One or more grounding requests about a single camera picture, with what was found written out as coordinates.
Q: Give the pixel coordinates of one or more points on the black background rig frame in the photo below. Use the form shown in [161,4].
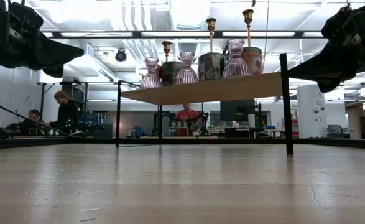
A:
[76,83]

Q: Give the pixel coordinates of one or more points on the black background robot arm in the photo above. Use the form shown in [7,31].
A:
[165,116]
[204,119]

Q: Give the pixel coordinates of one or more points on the thin black diagonal rod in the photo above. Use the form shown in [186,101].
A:
[14,111]

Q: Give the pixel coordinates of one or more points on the tin candle with orange label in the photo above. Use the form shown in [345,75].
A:
[256,62]

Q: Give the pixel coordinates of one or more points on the tall brass candlestick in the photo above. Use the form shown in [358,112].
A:
[248,15]

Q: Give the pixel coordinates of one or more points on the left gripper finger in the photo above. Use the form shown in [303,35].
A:
[59,51]

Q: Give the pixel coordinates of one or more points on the short brass candlestick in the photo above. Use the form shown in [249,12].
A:
[167,46]

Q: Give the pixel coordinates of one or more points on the medium brass candlestick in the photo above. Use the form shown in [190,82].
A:
[211,23]

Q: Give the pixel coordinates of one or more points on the black ceiling spotlight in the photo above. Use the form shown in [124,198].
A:
[121,56]

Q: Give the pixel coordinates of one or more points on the wooden shelf with black frame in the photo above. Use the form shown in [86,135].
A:
[216,90]

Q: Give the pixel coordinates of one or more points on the black overhead crossbar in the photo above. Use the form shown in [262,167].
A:
[218,34]

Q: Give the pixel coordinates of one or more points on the person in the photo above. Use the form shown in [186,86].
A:
[186,115]
[65,115]
[34,113]

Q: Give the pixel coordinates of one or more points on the plain dark tin candle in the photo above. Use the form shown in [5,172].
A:
[211,67]

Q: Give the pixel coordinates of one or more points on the pink ribbed glass candle holder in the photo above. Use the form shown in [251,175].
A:
[151,81]
[186,76]
[235,68]

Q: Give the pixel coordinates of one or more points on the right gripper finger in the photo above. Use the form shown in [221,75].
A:
[322,67]

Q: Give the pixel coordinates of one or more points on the black monitor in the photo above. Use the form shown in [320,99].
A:
[236,110]

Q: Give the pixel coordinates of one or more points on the black aluminium table frame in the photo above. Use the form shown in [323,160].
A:
[201,141]

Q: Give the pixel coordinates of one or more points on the small dark screen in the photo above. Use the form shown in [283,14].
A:
[336,131]

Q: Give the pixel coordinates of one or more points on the round ventilation duct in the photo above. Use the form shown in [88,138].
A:
[190,15]

